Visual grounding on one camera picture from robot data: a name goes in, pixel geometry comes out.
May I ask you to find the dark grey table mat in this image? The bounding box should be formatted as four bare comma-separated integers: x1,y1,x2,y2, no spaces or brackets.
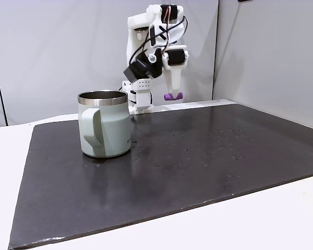
7,103,313,250

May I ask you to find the black camera box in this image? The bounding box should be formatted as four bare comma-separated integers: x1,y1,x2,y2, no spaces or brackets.
123,48,164,84

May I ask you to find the pale green steel mug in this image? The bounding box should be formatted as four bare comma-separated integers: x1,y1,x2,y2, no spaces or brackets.
77,90,133,159

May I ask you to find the purple ribbed pen grip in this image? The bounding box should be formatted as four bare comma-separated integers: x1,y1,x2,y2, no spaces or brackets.
164,92,184,101

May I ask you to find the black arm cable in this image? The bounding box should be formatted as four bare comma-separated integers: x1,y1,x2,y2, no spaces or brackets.
129,15,188,67

